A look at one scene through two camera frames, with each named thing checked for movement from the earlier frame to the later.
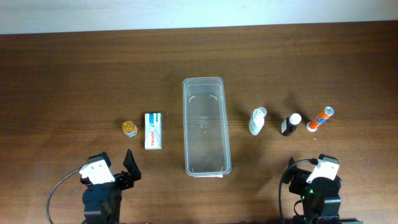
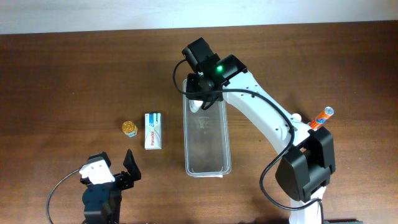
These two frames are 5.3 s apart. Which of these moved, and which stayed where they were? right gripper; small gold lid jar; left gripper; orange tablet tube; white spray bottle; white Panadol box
Moved: right gripper; white spray bottle
Stayed: left gripper; small gold lid jar; white Panadol box; orange tablet tube
